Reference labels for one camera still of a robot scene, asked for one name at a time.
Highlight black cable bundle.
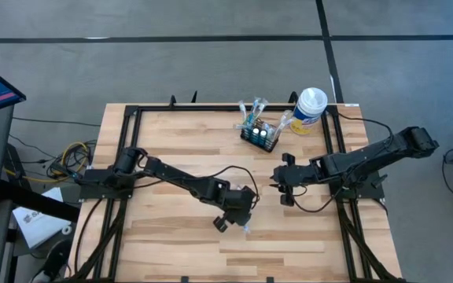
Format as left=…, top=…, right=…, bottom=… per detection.
left=336, top=198, right=399, bottom=282
left=72, top=196, right=130, bottom=282

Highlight black cart beam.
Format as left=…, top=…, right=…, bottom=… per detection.
left=0, top=179, right=81, bottom=223

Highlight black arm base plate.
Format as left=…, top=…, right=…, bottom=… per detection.
left=78, top=167, right=136, bottom=200
left=326, top=167, right=385, bottom=200

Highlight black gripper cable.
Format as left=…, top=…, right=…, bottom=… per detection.
left=291, top=113, right=395, bottom=214
left=206, top=164, right=260, bottom=209

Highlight yellow cable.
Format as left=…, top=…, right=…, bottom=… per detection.
left=2, top=141, right=90, bottom=185

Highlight black aluminium table frame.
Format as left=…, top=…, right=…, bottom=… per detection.
left=64, top=94, right=405, bottom=283

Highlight white paper booklet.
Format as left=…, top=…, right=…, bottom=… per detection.
left=12, top=186, right=72, bottom=250

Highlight thin black floor cable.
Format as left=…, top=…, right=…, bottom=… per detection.
left=12, top=116, right=102, bottom=128

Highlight person's foot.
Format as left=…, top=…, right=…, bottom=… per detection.
left=33, top=238, right=75, bottom=283

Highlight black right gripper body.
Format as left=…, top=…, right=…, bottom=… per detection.
left=273, top=153, right=318, bottom=207

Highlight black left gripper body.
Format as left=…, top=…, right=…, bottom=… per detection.
left=212, top=186, right=257, bottom=233

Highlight pale pink toothbrush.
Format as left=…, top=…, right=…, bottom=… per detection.
left=275, top=109, right=295, bottom=142

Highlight Lysol wipes canister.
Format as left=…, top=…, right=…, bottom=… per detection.
left=290, top=86, right=329, bottom=136

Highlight black wire basket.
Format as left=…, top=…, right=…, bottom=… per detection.
left=239, top=116, right=282, bottom=154

